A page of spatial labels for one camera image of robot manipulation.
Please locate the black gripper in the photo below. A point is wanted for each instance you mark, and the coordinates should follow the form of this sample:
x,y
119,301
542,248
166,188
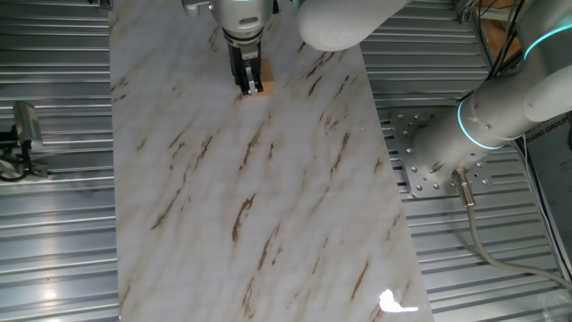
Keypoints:
x,y
245,56

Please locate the small wooden block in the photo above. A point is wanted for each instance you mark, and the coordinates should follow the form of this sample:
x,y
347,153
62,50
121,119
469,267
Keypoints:
x,y
268,78

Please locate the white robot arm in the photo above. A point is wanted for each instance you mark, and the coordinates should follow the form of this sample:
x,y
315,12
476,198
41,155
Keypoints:
x,y
491,116

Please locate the marble pattern sheet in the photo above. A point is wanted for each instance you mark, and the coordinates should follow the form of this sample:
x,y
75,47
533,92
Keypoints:
x,y
268,201

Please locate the metal base mounting plate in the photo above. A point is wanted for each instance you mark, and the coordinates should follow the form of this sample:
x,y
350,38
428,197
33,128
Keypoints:
x,y
420,183

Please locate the brown wooden board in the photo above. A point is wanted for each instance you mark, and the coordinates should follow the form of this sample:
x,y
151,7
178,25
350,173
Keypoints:
x,y
493,40

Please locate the printed cardboard box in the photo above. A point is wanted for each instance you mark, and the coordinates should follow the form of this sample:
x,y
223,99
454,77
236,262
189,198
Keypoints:
x,y
554,170

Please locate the white camera on bracket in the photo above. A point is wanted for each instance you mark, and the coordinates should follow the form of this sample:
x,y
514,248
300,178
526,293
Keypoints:
x,y
27,125

